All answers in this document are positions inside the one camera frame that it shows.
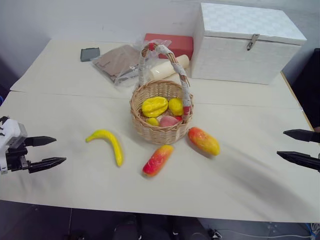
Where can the metal box latch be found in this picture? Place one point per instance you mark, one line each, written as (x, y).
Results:
(252, 41)

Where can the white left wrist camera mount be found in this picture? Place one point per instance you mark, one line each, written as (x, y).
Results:
(10, 131)

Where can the plastic bag of cardboard parts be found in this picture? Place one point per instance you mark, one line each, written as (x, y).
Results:
(117, 60)

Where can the slim red yellow toy mango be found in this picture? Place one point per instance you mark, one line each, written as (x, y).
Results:
(157, 161)

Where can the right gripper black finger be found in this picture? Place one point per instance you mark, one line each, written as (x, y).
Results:
(305, 135)
(303, 160)

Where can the yellow toy starfruit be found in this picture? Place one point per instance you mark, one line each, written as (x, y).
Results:
(153, 106)

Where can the plump red yellow toy mango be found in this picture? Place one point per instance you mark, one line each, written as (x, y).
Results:
(203, 141)

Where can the white woven lidded box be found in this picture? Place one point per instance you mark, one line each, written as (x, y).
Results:
(237, 55)

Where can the yellow toy banana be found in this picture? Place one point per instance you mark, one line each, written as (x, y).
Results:
(116, 147)

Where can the small grey tray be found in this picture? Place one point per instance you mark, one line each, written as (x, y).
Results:
(90, 54)

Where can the yellow toy lemon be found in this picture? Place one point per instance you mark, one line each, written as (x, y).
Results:
(175, 106)

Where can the small yellow toy fruit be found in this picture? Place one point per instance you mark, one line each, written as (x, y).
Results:
(153, 121)

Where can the red flat box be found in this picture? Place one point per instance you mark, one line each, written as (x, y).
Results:
(181, 45)

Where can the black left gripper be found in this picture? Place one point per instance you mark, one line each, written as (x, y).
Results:
(16, 160)

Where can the small red toy fruit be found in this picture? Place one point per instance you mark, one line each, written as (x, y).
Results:
(179, 118)

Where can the cream paper roll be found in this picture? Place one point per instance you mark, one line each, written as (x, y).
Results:
(163, 70)

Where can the pink toy peach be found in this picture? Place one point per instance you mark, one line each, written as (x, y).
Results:
(167, 121)

